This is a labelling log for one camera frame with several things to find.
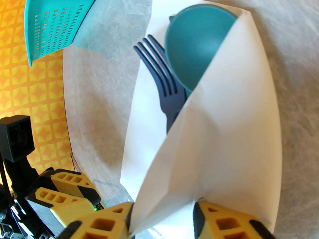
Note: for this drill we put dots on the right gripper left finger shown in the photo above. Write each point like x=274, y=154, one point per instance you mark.
x=99, y=225

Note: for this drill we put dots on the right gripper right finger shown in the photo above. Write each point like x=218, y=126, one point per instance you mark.
x=224, y=225

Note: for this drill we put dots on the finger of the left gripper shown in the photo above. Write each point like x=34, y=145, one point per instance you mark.
x=77, y=183
x=67, y=208

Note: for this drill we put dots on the white paper napkin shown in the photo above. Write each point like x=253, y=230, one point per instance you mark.
x=224, y=133

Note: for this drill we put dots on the dark blue plastic fork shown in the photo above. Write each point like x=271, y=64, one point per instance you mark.
x=167, y=88

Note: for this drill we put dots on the teal plastic spoon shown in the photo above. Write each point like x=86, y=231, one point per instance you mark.
x=194, y=46

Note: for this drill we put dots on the teal plastic perforated basket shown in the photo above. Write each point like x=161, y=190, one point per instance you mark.
x=49, y=21

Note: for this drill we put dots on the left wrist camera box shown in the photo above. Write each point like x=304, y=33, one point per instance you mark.
x=16, y=138

